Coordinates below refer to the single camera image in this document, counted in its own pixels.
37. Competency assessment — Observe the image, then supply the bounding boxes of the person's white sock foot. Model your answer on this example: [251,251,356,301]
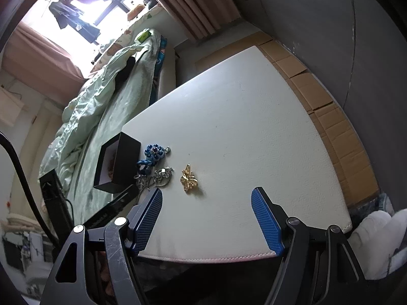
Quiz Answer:
[349,208,407,282]

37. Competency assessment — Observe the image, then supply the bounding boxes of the patterned window seat cushion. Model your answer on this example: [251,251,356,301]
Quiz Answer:
[92,6,166,72]

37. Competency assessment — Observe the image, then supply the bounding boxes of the large dark hanging shirt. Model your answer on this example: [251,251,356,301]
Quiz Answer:
[49,1,81,30]

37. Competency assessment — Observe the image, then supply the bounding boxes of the blue flower brooch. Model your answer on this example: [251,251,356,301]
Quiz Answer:
[143,144,166,161]

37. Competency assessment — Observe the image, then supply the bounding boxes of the orange plush toy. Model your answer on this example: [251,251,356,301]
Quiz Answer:
[126,3,144,20]

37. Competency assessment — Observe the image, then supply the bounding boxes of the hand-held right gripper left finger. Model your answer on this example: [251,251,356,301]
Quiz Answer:
[41,187,163,305]

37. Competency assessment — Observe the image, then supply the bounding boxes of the dark hanging garment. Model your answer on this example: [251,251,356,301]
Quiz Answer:
[75,17,103,43]

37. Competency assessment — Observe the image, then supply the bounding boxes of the flattened cardboard sheets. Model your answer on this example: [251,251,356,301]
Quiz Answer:
[195,31,380,208]

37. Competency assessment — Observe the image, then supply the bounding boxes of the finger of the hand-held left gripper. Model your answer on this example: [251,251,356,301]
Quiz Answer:
[81,184,141,229]

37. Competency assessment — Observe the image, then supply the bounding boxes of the light green duvet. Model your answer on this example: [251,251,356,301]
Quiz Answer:
[39,42,161,183]

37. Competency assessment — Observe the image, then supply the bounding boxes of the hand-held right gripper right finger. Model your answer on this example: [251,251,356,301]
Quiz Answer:
[251,187,369,305]

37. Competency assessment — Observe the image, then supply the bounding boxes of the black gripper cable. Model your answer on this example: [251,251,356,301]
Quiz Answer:
[0,132,62,247]

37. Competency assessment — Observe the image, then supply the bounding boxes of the pink curtain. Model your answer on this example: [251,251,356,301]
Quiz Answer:
[3,22,87,81]
[139,0,243,40]

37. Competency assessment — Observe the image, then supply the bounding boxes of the bed with green sheet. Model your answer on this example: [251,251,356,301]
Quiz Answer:
[38,28,168,226]

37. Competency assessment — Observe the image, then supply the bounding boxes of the dark jewelry box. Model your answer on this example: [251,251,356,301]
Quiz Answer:
[93,131,142,193]

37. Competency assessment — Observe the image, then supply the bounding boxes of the silver chain necklace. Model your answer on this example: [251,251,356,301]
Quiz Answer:
[134,166,176,195]

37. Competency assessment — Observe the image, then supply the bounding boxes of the cream headboard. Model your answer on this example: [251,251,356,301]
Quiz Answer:
[17,100,66,174]

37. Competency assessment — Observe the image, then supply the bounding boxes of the brown bead bracelet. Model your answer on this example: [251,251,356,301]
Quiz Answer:
[107,157,118,180]

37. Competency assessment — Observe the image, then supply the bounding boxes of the gold butterfly brooch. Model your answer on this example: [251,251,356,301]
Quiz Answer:
[180,163,199,194]

